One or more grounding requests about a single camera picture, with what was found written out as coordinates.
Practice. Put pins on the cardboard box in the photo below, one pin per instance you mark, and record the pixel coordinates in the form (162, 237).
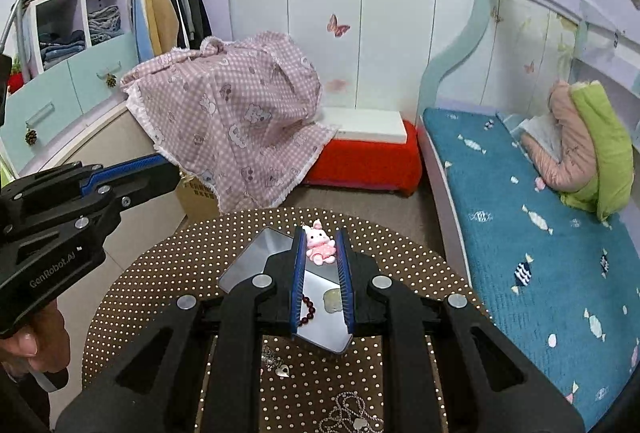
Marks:
(197, 199)

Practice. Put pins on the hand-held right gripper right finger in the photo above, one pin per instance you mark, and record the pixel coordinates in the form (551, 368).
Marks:
(345, 283)

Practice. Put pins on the brown polka dot tablecloth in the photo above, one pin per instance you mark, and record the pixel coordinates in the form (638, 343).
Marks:
(150, 273)

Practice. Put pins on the folded grey clothes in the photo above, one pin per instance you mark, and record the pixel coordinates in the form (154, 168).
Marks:
(105, 25)

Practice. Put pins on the blue candy print bedsheet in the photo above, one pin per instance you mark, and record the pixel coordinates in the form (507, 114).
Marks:
(500, 223)

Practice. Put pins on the white board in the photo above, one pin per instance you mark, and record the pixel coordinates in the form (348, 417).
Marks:
(365, 125)

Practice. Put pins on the pine cone ornament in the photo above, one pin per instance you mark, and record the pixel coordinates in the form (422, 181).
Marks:
(111, 81)
(31, 137)

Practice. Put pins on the pale jade pendant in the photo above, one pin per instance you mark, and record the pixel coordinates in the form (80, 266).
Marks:
(331, 301)

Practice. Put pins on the pink butterfly wall sticker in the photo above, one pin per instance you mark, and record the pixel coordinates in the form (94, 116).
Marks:
(337, 26)

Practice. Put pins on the pink bunny charm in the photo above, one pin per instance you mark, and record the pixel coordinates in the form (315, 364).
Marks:
(320, 243)

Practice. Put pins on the red object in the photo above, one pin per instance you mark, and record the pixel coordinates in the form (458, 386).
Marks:
(16, 82)

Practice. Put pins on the metal tin box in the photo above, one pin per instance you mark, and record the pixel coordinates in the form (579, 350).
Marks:
(320, 313)

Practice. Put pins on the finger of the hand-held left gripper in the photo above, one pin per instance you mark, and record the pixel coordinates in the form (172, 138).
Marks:
(130, 168)
(150, 185)

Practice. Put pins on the pink checked bear cloth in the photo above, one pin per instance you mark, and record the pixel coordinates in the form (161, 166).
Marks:
(225, 113)

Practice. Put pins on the lilac and teal wardrobe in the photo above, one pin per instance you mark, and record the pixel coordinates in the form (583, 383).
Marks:
(85, 78)

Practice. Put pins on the row of hanging clothes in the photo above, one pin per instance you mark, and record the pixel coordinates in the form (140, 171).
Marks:
(165, 3)

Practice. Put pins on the pink and green quilt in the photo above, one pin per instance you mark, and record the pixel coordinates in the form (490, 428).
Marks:
(600, 148)

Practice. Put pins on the person's left hand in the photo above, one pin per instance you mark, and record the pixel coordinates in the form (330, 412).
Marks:
(37, 343)

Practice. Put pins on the red stool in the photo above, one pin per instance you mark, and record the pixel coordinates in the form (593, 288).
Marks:
(360, 165)

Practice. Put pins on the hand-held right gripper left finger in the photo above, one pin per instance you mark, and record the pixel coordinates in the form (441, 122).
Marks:
(298, 283)

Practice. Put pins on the teal bunk bed frame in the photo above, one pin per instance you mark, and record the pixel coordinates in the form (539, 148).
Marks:
(450, 58)

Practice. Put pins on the white pillow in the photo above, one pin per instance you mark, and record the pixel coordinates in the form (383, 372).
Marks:
(542, 133)

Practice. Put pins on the folded jeans stack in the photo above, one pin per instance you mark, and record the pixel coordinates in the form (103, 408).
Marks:
(62, 48)

